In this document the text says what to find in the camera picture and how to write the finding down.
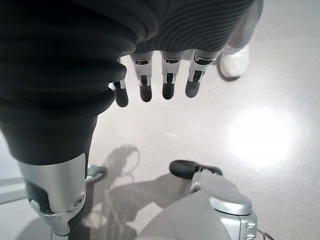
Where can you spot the light grey furniture base rail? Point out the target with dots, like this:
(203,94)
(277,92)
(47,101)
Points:
(11,188)

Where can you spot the robot leg dark trouser silver knee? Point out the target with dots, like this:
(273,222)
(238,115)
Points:
(50,75)

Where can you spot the right robot hand dark palm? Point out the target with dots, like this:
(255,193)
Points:
(190,27)

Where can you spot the person leg grey trousers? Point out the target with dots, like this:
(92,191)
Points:
(243,30)

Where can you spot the white shoe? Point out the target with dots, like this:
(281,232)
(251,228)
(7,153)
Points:
(235,62)

